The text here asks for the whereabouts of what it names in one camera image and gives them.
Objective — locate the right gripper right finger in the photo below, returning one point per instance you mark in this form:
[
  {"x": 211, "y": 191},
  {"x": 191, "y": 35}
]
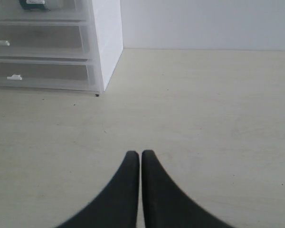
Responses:
[{"x": 165, "y": 205}]

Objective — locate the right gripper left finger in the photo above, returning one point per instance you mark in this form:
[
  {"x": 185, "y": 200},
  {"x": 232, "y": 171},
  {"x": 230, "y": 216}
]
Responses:
[{"x": 116, "y": 206}]

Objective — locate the teal bottle white cap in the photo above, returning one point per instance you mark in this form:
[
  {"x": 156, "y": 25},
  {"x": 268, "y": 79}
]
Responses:
[{"x": 43, "y": 5}]

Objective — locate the bottom wide clear drawer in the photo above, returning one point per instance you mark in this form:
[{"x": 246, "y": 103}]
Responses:
[{"x": 51, "y": 76}]

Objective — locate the wide clear drawer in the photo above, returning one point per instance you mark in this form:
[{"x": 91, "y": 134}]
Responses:
[
  {"x": 44, "y": 41},
  {"x": 51, "y": 76}
]

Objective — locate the white plastic drawer cabinet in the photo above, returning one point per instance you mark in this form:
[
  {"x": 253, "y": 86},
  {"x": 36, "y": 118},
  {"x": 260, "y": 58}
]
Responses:
[{"x": 105, "y": 31}]

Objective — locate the middle wide clear drawer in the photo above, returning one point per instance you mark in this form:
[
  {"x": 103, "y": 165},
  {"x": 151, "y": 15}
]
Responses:
[{"x": 44, "y": 41}]

